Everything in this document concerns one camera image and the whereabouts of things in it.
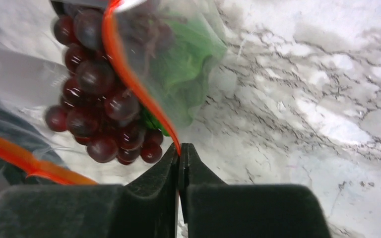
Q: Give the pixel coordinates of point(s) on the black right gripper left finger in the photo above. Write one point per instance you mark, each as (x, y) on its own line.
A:
(145, 208)

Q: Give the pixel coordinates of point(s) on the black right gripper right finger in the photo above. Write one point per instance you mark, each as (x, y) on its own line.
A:
(214, 209)

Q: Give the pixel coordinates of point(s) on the dark toy grapes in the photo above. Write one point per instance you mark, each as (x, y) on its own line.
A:
(95, 107)

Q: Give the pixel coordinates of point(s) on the clear zip bag orange zipper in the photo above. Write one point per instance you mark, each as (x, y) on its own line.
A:
(132, 72)

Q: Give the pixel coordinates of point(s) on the green toy lettuce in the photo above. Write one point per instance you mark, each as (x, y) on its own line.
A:
(178, 79)

